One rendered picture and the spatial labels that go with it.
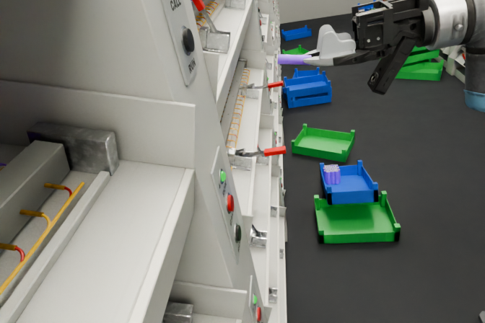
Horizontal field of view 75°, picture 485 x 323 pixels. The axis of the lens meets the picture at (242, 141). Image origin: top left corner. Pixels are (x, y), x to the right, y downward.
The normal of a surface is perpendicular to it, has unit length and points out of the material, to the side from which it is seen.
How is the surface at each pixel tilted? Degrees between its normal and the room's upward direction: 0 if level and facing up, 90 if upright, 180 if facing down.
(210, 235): 90
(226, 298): 90
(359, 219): 0
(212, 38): 90
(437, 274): 0
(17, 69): 90
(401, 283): 0
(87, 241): 15
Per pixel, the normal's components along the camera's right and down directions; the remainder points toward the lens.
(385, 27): -0.09, 0.55
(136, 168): 0.10, -0.82
